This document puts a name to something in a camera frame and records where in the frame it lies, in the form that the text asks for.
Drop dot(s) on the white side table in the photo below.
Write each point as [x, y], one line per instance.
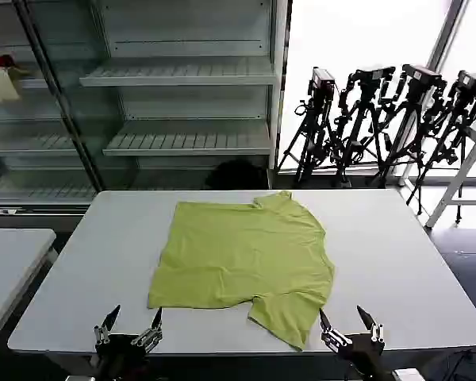
[8, 262]

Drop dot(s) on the glass-fronted shelf cabinet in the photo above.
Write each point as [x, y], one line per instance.
[35, 131]

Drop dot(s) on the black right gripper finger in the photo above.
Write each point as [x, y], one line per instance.
[369, 320]
[327, 330]

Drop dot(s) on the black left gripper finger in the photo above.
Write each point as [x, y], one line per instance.
[154, 328]
[110, 319]

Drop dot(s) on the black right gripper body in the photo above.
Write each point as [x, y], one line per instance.
[361, 353]

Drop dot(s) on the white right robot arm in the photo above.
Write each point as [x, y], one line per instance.
[408, 375]

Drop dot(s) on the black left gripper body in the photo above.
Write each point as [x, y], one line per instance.
[119, 353]

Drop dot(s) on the black camera tripod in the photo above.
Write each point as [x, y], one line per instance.
[319, 85]
[414, 79]
[466, 89]
[363, 99]

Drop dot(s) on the lime green printed T-shirt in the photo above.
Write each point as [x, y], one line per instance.
[242, 262]

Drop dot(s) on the white metal shelf rack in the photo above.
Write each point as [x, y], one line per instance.
[190, 79]

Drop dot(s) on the black bag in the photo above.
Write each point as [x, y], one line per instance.
[238, 174]

